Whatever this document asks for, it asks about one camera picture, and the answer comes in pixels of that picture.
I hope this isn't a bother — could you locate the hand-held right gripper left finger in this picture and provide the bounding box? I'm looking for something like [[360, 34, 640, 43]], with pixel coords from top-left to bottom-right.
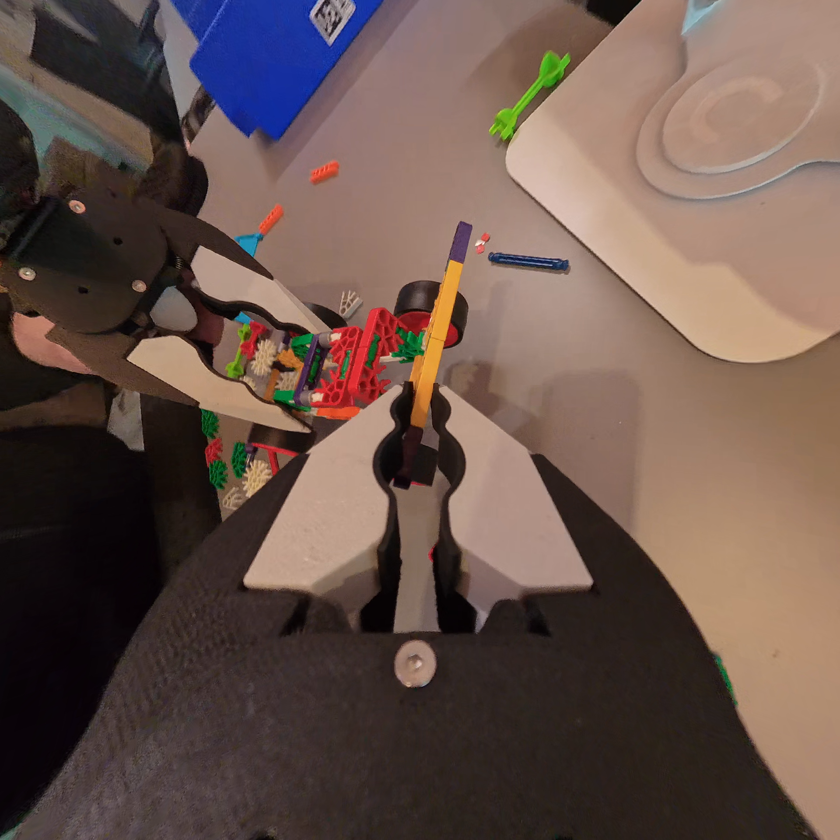
[[243, 384, 414, 634]]

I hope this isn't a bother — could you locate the lime green double-ended connector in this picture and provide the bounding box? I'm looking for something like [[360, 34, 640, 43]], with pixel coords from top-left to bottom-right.
[[487, 51, 572, 140]]

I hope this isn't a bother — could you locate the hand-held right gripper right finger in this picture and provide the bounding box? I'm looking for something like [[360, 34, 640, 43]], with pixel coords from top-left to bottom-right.
[[430, 384, 595, 634]]

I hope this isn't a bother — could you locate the yellow connector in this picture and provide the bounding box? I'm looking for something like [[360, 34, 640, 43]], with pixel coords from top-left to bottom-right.
[[430, 259, 468, 342], [408, 338, 442, 427]]

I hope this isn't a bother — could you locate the blue storage bin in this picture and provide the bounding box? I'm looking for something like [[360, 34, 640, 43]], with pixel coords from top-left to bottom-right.
[[169, 0, 385, 140]]

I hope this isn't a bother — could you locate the person's left hand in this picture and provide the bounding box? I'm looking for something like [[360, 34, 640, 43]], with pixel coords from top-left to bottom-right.
[[10, 314, 101, 376]]

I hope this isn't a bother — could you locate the red and green toy model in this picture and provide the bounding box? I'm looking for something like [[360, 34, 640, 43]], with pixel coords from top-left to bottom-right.
[[226, 221, 473, 490]]

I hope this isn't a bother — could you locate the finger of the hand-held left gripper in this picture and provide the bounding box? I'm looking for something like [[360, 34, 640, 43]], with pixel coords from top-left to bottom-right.
[[125, 335, 315, 435], [190, 246, 333, 336]]

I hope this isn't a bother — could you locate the white document stand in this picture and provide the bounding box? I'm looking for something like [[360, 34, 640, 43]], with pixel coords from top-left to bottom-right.
[[505, 0, 840, 364]]

